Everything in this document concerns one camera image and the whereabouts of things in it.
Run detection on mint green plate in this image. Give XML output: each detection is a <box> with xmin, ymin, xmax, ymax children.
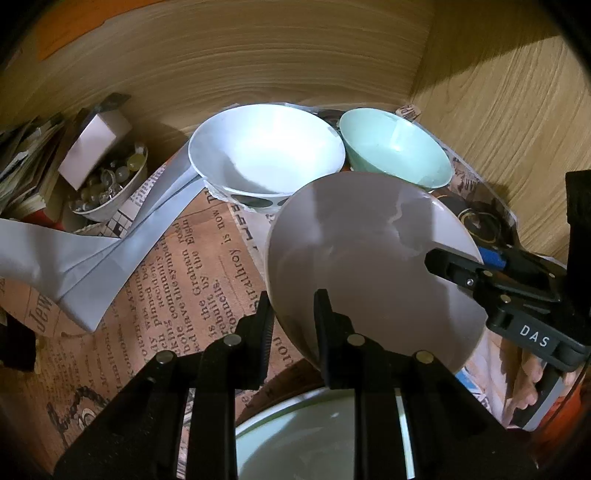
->
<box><xmin>235</xmin><ymin>387</ymin><xmax>413</xmax><ymax>480</ymax></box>

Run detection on pale pink bowl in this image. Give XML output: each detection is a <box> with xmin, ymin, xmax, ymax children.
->
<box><xmin>265</xmin><ymin>172</ymin><xmax>488</xmax><ymax>374</ymax></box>

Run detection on pale pink card box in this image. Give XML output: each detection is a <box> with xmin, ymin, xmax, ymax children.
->
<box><xmin>58</xmin><ymin>110</ymin><xmax>133</xmax><ymax>191</ymax></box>

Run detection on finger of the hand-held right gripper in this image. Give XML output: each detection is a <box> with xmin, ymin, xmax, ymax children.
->
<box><xmin>478</xmin><ymin>247</ymin><xmax>561</xmax><ymax>305</ymax></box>
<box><xmin>424</xmin><ymin>247</ymin><xmax>497</xmax><ymax>301</ymax></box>

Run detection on grey paper strip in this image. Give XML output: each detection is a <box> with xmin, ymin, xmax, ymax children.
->
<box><xmin>0</xmin><ymin>148</ymin><xmax>206</xmax><ymax>333</ymax></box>

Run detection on vintage newspaper print table cover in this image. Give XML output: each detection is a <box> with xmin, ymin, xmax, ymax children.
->
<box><xmin>0</xmin><ymin>185</ymin><xmax>522</xmax><ymax>480</ymax></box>

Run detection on person's right hand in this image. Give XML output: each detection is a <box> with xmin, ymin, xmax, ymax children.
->
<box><xmin>505</xmin><ymin>348</ymin><xmax>550</xmax><ymax>428</ymax></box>

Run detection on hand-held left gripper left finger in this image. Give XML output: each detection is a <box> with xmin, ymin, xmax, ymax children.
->
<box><xmin>54</xmin><ymin>290</ymin><xmax>278</xmax><ymax>480</ymax></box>

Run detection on small bowl of beads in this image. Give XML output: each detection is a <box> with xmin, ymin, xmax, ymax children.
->
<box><xmin>69</xmin><ymin>143</ymin><xmax>149</xmax><ymax>223</ymax></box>

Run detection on stack of newspapers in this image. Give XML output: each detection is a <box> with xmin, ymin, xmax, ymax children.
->
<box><xmin>0</xmin><ymin>113</ymin><xmax>79</xmax><ymax>222</ymax></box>

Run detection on white printed sheet blue figure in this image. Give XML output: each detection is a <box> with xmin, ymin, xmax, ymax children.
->
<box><xmin>455</xmin><ymin>332</ymin><xmax>525</xmax><ymax>421</ymax></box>

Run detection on white bowl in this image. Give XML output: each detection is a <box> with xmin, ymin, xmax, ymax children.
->
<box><xmin>188</xmin><ymin>104</ymin><xmax>346</xmax><ymax>214</ymax></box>

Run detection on mint green bowl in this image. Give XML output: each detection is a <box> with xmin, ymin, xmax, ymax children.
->
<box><xmin>339</xmin><ymin>108</ymin><xmax>454</xmax><ymax>191</ymax></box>

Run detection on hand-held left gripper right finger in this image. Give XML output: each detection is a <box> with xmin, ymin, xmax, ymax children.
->
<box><xmin>313</xmin><ymin>288</ymin><xmax>539</xmax><ymax>480</ymax></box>

